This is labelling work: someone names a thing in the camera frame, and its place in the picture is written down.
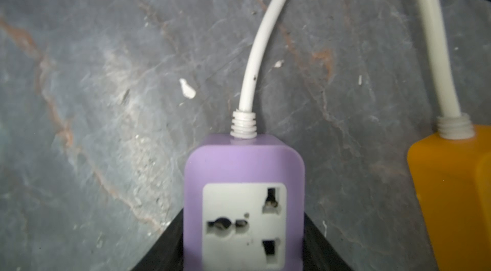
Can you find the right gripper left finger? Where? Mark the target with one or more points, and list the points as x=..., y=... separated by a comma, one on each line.
x=167, y=254

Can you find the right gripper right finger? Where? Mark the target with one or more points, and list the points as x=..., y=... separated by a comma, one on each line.
x=318, y=253

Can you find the purple power strip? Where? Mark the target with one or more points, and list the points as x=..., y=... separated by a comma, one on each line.
x=243, y=191

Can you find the orange power strip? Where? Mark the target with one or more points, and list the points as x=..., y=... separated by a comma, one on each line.
x=451, y=168

